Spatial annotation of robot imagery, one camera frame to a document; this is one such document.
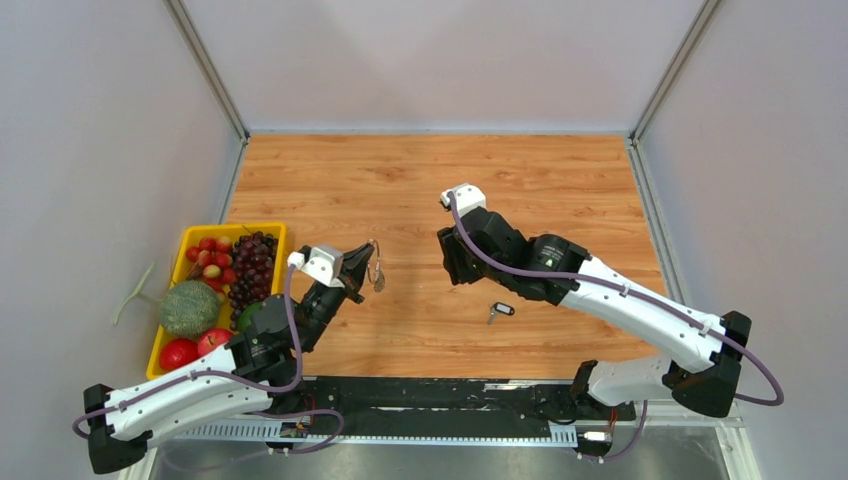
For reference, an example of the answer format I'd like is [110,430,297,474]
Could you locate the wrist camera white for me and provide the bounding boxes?
[439,183,487,218]
[287,245,344,288]

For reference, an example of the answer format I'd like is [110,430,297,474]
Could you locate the dark purple grape bunch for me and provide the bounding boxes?
[227,231,279,331]

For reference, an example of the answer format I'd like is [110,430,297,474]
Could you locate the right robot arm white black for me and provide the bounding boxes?
[437,207,752,418]

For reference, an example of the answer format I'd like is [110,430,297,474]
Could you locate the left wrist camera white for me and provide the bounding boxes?
[287,245,344,288]

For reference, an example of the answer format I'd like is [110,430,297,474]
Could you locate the small red fruits pile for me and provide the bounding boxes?
[183,236,236,293]

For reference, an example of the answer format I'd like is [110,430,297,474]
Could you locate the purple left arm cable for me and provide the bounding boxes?
[71,263,306,441]

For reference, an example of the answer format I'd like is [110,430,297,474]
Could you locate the green netted melon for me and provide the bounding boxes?
[159,280,221,338]

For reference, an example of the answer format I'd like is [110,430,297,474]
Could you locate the green plant stem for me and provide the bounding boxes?
[112,262,162,325]

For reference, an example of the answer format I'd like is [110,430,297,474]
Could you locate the red apple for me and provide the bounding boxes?
[196,328,234,357]

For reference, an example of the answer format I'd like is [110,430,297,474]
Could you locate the red tomato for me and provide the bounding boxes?
[158,338,199,372]

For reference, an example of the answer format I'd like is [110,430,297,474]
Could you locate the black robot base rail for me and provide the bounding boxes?
[165,360,637,458]

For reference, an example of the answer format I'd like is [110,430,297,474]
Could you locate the green avocado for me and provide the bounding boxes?
[236,302,262,332]

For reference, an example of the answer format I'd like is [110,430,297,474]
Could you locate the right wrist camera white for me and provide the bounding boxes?
[439,183,487,218]

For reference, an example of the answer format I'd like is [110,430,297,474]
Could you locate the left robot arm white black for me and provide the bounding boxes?
[72,240,380,474]

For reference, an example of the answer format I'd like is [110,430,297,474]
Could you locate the metal keyring with keys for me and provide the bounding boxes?
[366,239,386,293]

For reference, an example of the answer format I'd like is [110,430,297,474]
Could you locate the yellow plastic tray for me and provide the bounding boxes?
[146,222,292,380]

